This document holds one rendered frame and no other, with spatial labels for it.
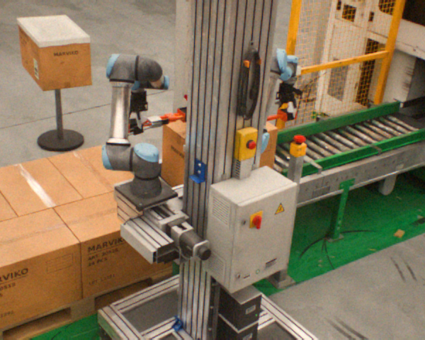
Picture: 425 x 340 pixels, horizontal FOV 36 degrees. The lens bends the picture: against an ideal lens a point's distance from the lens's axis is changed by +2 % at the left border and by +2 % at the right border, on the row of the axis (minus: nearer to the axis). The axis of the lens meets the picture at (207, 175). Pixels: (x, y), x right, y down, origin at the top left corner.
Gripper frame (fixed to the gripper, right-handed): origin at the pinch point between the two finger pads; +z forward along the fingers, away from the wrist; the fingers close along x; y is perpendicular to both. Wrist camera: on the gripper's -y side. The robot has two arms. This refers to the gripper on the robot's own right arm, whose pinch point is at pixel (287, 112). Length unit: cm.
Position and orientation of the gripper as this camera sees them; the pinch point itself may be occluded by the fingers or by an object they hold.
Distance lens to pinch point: 392.8
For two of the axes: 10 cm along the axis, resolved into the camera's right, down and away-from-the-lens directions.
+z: -0.6, 8.7, 5.0
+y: -8.4, 2.2, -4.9
